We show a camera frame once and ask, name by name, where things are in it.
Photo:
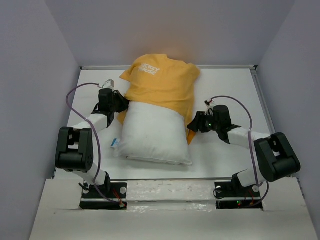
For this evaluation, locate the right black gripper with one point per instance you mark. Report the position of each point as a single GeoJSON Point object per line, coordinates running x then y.
{"type": "Point", "coordinates": [197, 123]}

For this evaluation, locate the white pillow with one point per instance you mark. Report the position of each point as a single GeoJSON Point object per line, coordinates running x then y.
{"type": "Point", "coordinates": [155, 134]}

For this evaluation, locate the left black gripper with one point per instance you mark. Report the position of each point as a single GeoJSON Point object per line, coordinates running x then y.
{"type": "Point", "coordinates": [124, 103]}

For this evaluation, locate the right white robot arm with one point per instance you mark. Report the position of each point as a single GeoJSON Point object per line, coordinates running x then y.
{"type": "Point", "coordinates": [272, 155]}

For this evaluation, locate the blue white pillow label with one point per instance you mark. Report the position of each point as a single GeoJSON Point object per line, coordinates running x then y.
{"type": "Point", "coordinates": [115, 143]}

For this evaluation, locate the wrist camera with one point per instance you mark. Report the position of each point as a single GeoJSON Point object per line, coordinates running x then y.
{"type": "Point", "coordinates": [210, 104]}
{"type": "Point", "coordinates": [109, 84]}

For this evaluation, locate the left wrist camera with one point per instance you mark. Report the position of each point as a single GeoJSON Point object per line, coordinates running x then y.
{"type": "Point", "coordinates": [109, 84]}

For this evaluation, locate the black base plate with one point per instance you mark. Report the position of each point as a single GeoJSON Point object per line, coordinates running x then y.
{"type": "Point", "coordinates": [228, 197]}
{"type": "Point", "coordinates": [98, 198]}

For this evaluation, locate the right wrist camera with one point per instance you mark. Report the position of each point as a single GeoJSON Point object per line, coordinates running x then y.
{"type": "Point", "coordinates": [210, 104]}

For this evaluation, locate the yellow orange pillowcase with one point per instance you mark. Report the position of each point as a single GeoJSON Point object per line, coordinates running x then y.
{"type": "Point", "coordinates": [158, 80]}

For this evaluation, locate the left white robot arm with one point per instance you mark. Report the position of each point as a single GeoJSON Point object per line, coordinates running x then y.
{"type": "Point", "coordinates": [78, 147]}

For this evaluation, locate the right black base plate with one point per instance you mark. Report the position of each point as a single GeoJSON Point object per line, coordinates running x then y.
{"type": "Point", "coordinates": [228, 197]}

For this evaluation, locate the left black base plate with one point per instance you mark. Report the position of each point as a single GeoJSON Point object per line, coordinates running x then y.
{"type": "Point", "coordinates": [98, 198]}

